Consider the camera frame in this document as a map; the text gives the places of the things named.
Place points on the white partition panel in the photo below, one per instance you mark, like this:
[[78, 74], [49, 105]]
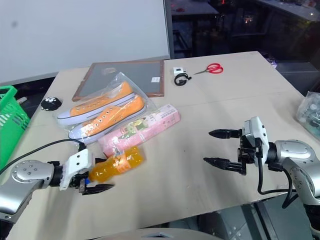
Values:
[[82, 32]]

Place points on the grey marker pen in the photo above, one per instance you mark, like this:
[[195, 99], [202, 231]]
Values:
[[22, 99]]

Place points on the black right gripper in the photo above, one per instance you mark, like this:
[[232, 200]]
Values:
[[247, 152]]

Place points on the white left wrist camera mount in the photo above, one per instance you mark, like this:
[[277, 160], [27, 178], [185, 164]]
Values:
[[77, 161]]

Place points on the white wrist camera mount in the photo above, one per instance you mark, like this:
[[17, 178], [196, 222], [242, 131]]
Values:
[[257, 132], [77, 161]]

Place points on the orange sneakers in plastic bag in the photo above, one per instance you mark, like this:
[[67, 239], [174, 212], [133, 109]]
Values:
[[140, 87]]

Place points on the green plastic basket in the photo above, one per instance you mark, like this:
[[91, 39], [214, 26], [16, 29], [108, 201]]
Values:
[[11, 115]]

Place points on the wood-framed blackboard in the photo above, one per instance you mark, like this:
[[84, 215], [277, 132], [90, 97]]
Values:
[[140, 72]]

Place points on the pink rectangular box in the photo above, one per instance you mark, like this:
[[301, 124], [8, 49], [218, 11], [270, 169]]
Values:
[[150, 125]]

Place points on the orange canvas shoe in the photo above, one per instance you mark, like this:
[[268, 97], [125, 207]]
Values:
[[105, 100], [112, 117]]

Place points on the black round paw-print item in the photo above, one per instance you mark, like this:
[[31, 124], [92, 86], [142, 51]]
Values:
[[51, 103]]

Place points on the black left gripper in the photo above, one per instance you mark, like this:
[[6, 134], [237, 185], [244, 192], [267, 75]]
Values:
[[79, 183]]

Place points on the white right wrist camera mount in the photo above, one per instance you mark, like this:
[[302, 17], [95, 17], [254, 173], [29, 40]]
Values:
[[257, 132]]

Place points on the clear bag of small items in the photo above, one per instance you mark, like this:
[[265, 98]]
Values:
[[310, 112]]

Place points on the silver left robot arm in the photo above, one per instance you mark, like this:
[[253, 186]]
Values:
[[25, 175]]

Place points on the orange juice bottle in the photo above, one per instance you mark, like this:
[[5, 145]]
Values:
[[120, 161]]

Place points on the dark background table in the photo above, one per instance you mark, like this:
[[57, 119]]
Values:
[[195, 27]]

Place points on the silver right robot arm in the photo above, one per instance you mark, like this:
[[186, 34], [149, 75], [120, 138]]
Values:
[[295, 152]]

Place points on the white charger block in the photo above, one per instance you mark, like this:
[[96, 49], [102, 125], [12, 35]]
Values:
[[178, 71]]

